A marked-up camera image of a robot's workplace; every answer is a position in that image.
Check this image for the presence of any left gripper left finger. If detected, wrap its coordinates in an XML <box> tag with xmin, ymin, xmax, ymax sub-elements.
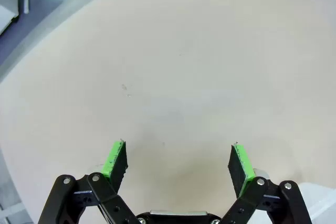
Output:
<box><xmin>38</xmin><ymin>140</ymin><xmax>140</xmax><ymax>224</ymax></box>

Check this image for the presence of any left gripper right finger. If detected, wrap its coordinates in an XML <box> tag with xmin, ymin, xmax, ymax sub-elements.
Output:
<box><xmin>220</xmin><ymin>141</ymin><xmax>313</xmax><ymax>224</ymax></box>

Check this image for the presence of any large clear plastic container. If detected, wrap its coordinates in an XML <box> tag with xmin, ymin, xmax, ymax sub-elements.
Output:
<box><xmin>299</xmin><ymin>182</ymin><xmax>336</xmax><ymax>224</ymax></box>

